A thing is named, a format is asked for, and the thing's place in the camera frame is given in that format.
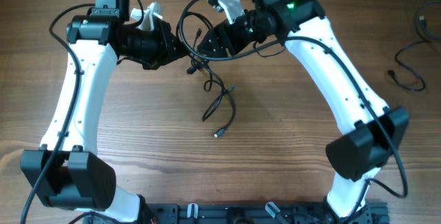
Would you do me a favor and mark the thin black USB cable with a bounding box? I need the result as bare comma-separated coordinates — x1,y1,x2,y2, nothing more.
177,12,228,123

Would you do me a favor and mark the thick black HDMI cable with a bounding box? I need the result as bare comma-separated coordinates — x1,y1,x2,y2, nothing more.
387,0,441,92

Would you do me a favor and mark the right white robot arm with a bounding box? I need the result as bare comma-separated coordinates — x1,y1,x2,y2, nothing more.
198,0,409,223

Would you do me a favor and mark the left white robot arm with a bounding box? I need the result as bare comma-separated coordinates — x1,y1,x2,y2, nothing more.
20,0,188,223

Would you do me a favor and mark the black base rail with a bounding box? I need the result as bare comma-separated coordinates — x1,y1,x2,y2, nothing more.
149,202,391,224

